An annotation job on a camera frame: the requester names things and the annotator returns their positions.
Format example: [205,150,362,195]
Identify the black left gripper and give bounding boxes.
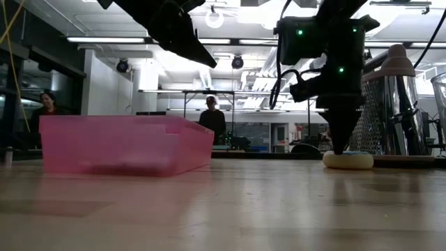
[139,0,217,68]

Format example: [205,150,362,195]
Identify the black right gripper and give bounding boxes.
[315,55,367,155]

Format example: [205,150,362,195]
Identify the blue frosted donut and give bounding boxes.
[322,150,375,171]

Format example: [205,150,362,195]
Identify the person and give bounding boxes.
[29,91,67,147]
[198,96,227,146]

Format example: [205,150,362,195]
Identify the pink translucent plastic tray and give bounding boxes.
[38,114,215,178]

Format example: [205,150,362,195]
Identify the white ring light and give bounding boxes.
[204,8,225,29]

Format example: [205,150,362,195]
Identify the metal box grater pink handle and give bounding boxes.
[349,44,430,157]

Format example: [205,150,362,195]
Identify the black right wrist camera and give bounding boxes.
[289,73,331,105]

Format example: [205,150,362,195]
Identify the black camera cable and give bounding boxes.
[268,0,301,111]

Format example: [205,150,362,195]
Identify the yellow hanging cable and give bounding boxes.
[1,0,31,134]
[0,0,27,45]

